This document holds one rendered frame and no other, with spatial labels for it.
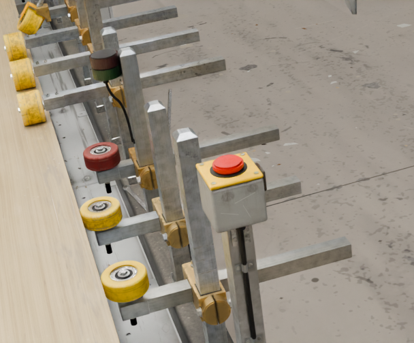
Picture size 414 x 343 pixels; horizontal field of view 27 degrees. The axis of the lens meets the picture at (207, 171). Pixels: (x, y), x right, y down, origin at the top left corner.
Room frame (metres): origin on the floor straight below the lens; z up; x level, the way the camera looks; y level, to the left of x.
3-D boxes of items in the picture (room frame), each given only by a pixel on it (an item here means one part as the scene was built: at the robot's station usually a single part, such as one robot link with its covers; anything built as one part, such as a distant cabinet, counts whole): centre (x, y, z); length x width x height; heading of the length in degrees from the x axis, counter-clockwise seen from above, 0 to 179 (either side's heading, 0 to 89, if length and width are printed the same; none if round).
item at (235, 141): (1.76, 0.04, 0.84); 0.43 x 0.03 x 0.04; 102
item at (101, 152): (1.72, 0.23, 0.85); 0.08 x 0.08 x 0.11
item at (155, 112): (1.46, 0.08, 0.87); 0.03 x 0.03 x 0.48; 12
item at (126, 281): (1.22, 0.17, 0.85); 0.08 x 0.08 x 0.11
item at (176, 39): (2.23, 0.21, 0.95); 0.50 x 0.04 x 0.04; 102
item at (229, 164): (0.96, -0.03, 1.22); 0.04 x 0.04 x 0.02
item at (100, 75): (1.69, 0.18, 1.10); 0.06 x 0.06 x 0.02
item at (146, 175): (1.72, 0.14, 0.85); 0.13 x 0.06 x 0.05; 12
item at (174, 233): (1.48, 0.08, 0.84); 0.13 x 0.06 x 0.05; 12
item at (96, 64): (1.69, 0.18, 1.13); 0.06 x 0.06 x 0.02
